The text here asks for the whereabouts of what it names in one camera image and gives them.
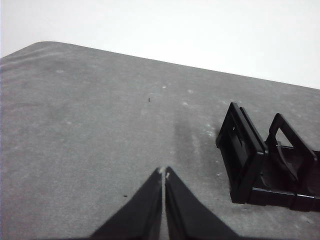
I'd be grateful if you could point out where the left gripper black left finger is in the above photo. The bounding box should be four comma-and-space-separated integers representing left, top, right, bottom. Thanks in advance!
89, 166, 165, 240

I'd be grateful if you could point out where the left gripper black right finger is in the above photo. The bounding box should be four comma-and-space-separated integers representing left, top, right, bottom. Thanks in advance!
164, 166, 241, 240

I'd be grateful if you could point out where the black plastic dish rack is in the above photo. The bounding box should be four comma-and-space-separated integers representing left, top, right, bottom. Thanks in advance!
215, 101, 320, 213

